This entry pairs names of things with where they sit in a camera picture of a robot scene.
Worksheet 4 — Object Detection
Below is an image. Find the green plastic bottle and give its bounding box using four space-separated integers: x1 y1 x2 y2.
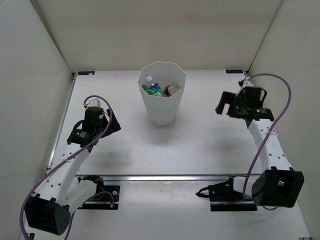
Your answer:
141 84 165 97

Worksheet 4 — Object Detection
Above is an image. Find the clear bottle black label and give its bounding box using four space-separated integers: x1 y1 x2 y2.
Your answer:
163 84 181 97

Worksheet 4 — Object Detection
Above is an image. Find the clear bottle blue label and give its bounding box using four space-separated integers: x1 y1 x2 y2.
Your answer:
145 75 161 91

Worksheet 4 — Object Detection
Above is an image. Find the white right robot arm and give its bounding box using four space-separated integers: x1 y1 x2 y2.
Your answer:
215 86 305 208

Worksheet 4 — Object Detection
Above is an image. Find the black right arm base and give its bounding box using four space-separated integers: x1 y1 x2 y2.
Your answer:
195 178 258 212

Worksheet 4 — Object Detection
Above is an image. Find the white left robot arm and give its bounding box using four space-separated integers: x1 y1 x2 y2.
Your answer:
22 106 121 236

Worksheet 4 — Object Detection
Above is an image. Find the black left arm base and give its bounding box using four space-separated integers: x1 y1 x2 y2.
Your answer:
77 174 121 210

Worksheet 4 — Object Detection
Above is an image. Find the white octagonal plastic bin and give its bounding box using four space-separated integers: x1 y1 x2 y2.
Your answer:
138 61 187 126

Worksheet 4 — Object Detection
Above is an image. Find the right table corner label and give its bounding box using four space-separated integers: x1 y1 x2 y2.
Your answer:
225 69 244 74

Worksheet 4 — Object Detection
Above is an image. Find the table corner label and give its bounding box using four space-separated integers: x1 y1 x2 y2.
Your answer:
225 69 244 74
77 71 95 76

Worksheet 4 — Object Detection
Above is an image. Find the left table corner label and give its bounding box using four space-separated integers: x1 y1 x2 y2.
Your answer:
77 71 95 76

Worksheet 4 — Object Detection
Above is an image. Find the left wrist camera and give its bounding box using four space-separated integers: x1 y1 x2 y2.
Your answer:
83 98 101 109

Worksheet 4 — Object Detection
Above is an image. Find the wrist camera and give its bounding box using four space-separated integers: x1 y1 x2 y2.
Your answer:
238 76 254 88
83 98 101 109

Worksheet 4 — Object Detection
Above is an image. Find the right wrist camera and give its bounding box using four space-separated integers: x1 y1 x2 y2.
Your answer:
238 76 254 88

